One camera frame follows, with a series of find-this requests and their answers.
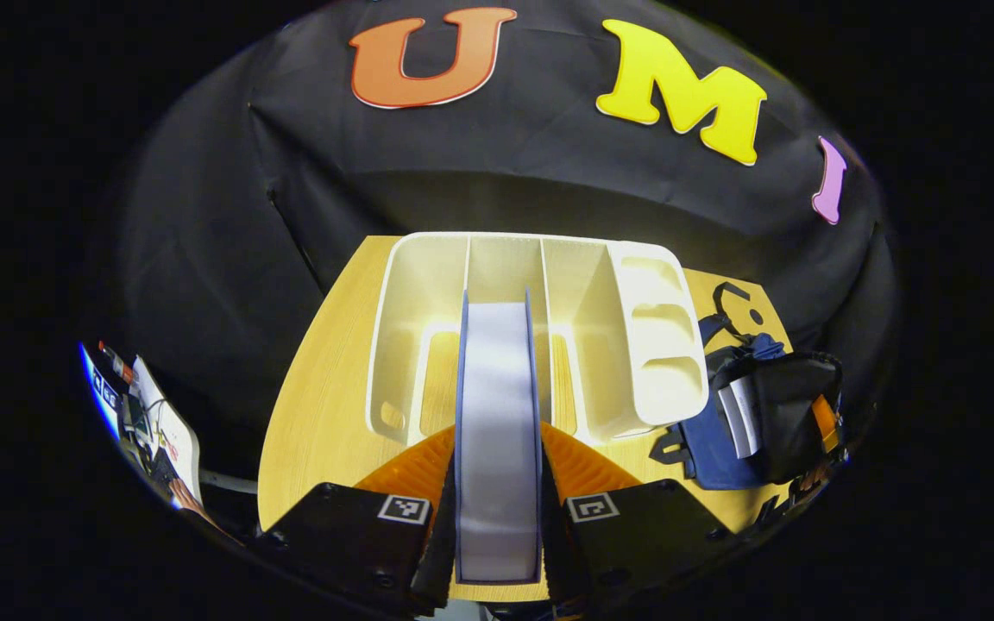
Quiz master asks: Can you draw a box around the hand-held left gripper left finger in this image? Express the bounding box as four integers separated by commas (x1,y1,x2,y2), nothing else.
254,424,461,618

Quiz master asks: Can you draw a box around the white plastic bookshelf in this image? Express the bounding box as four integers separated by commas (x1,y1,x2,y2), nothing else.
365,231,710,448

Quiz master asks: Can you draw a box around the computer monitor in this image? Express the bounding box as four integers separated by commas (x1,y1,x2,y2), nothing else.
79,343,118,436

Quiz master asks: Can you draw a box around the blue-grey book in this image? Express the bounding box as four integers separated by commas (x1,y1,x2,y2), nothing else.
454,291,544,585

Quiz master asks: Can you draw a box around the white book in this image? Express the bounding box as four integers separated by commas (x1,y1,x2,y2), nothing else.
715,375,761,460

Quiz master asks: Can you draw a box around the blue schoolbag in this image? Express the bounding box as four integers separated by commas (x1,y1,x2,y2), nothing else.
648,282,847,491

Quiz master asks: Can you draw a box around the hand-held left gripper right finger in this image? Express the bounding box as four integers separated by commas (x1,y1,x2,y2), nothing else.
538,423,736,606

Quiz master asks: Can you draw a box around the small white side table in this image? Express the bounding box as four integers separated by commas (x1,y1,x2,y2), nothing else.
122,355,204,508

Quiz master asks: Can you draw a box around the red bottle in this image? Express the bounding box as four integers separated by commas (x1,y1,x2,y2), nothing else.
100,342,134,386

